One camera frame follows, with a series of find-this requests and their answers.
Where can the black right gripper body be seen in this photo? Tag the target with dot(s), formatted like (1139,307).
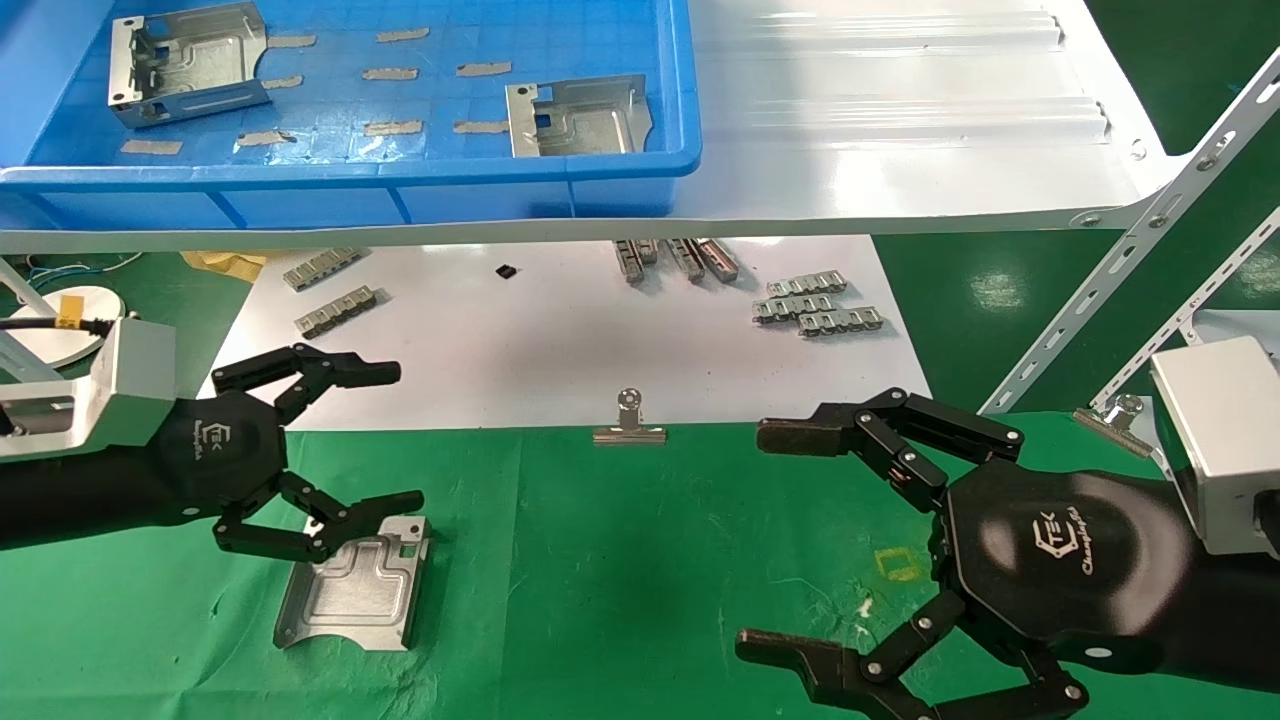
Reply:
(1060,560)

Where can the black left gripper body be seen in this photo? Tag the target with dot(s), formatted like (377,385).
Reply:
(220,455)

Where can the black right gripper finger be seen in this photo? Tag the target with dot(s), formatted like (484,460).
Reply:
(800,435)
(800,660)

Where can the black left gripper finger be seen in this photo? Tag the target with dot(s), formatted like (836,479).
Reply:
(380,508)
(365,373)

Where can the sheet metal bracket part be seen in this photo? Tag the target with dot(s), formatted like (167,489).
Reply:
(355,595)
(190,70)
(585,125)

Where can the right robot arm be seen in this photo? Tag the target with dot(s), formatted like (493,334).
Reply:
(1240,620)

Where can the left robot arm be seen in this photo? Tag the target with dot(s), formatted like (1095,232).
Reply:
(70,495)

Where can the small metal clip strip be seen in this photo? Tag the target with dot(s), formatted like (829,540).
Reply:
(790,307)
(718,258)
(630,262)
(686,258)
(649,250)
(807,283)
(335,311)
(840,321)
(322,268)

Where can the silver binder clip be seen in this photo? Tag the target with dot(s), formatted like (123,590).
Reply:
(1115,422)
(630,433)

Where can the yellow crumpled paper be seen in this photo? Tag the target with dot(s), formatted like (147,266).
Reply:
(225,263)

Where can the white sheet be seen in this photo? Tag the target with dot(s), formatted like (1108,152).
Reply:
(550,350)

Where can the blue plastic tray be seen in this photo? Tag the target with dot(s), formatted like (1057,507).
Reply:
(420,190)

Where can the white round lamp stand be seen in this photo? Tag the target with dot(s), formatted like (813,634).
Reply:
(50,345)

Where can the green table cloth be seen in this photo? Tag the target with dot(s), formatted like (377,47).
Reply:
(600,580)

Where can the grey shelf strut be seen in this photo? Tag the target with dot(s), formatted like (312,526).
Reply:
(15,365)

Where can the beige tape piece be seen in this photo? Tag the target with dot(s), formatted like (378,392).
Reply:
(390,74)
(291,41)
(392,128)
(481,127)
(151,147)
(265,138)
(403,34)
(283,82)
(483,69)

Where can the white perforated shelf strut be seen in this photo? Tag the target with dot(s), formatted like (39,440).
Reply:
(1190,320)
(1120,255)

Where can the white panel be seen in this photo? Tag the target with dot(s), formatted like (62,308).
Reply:
(1240,325)

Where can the white metal shelf board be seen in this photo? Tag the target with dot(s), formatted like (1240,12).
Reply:
(880,130)

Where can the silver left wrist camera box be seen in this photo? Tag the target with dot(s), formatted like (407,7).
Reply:
(120,390)

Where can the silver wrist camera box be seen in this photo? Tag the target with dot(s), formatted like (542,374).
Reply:
(120,390)
(1220,440)

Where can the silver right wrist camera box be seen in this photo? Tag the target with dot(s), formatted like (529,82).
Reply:
(1220,440)

